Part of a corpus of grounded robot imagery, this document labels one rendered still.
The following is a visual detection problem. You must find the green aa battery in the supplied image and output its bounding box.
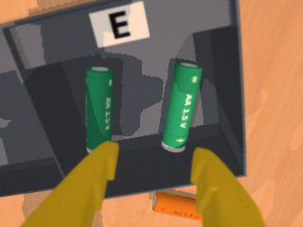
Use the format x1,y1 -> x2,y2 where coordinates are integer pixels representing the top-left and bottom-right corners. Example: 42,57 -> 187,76
85,66 -> 114,153
161,62 -> 203,152

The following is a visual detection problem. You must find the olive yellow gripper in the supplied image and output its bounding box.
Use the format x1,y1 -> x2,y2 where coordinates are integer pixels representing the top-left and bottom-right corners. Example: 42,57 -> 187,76
19,142 -> 267,227

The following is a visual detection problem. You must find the orange aa battery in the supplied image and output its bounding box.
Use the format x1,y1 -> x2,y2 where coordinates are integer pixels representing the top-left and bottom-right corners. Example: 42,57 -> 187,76
152,192 -> 202,220

